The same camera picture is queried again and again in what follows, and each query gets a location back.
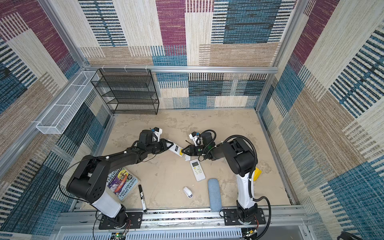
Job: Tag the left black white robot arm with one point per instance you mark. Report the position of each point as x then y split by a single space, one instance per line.
89 179

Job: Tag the small white plastic device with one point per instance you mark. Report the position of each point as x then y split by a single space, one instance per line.
188 192

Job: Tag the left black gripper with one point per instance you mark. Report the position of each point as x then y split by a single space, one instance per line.
163 142

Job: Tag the white remote with red buttons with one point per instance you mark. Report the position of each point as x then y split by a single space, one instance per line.
177 150

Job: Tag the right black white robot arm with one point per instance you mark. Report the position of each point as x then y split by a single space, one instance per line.
241 156

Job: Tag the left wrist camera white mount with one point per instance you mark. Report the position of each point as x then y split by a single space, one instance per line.
156 133

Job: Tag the black wire shelf rack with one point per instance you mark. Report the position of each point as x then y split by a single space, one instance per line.
127 91

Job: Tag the white remote with green buttons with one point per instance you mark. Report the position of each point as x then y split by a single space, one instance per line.
197 170

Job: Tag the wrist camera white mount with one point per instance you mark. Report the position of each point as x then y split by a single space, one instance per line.
156 133
196 138

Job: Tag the black marker pen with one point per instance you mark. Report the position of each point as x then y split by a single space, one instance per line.
142 198

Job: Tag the blue grey fabric case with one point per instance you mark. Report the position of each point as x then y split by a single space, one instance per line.
214 195

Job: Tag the white wire mesh basket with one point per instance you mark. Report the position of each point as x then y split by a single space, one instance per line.
59 116

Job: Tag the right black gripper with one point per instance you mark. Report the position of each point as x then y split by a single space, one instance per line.
191 149

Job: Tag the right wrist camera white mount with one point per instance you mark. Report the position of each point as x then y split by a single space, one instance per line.
196 138

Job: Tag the black yellow handled screwdriver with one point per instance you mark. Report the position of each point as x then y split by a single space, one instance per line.
193 141

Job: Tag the colourful paperback book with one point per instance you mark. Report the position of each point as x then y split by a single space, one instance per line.
121 183

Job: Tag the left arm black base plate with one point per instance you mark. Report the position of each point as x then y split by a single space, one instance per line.
132 220

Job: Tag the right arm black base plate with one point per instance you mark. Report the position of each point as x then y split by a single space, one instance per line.
231 218

